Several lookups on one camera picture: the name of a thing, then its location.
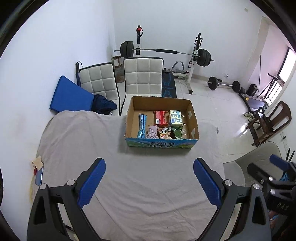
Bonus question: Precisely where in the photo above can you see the large barbell on rack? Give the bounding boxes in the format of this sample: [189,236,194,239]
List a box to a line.
[114,41,214,67]

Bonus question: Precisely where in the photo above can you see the dark wooden chair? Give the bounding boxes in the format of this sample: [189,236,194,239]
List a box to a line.
[246,101,292,147]

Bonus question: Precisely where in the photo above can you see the blue white tissue pack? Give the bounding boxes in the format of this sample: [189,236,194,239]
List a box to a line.
[169,110,183,126]

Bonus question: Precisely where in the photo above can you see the grey table cloth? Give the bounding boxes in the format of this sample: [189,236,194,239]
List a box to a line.
[37,111,224,240]

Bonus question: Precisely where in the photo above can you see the cardboard box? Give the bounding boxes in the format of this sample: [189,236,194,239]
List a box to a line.
[125,96,199,149]

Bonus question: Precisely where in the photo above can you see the brown stool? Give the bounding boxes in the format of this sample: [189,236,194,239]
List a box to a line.
[111,56,125,83]

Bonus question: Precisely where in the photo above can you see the panda orange snack packet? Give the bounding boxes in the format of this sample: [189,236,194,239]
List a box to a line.
[158,126,173,140]

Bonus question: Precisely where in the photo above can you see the white padded chair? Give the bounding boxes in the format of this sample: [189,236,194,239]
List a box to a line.
[75,61,121,115]
[121,56,164,115]

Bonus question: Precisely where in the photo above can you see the red snack packet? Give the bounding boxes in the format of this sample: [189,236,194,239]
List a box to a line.
[154,110,169,128]

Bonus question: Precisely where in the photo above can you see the blue foam mat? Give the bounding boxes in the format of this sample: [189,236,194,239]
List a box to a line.
[50,75,94,113]

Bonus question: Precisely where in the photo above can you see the white padded chair left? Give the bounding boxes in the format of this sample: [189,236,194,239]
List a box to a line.
[75,61,121,115]

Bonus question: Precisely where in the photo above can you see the white barbell rack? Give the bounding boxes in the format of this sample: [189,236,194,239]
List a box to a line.
[136,25,203,94]

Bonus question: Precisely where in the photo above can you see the grey plastic chair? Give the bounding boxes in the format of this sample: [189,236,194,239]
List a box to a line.
[223,142,283,187]

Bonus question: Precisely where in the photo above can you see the dark blue garment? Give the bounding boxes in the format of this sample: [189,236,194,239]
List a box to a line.
[91,94,117,115]

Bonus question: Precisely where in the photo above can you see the black blue weight bench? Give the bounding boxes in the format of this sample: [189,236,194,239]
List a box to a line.
[162,72,177,98]

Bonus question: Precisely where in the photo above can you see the small barbell on floor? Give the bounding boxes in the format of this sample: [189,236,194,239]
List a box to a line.
[207,76,241,93]

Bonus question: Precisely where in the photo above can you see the beige paper scrap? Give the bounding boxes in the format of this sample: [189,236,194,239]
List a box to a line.
[32,156,44,171]

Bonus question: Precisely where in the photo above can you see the black speaker box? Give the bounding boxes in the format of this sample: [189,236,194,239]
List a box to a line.
[246,84,258,96]

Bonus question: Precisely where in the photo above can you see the green pickle snack packet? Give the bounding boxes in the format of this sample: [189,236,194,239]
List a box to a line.
[171,125,187,140]

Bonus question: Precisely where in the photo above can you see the white padded chair right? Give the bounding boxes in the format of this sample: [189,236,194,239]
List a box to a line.
[121,56,164,115]

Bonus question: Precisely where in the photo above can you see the treadmill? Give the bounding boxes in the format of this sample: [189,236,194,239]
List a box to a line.
[239,93,269,112]

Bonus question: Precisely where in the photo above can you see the long blue snack packet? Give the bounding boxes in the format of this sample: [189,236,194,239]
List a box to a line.
[137,113,147,138]

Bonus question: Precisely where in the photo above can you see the lilac sock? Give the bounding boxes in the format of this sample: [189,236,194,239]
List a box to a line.
[145,126,159,139]

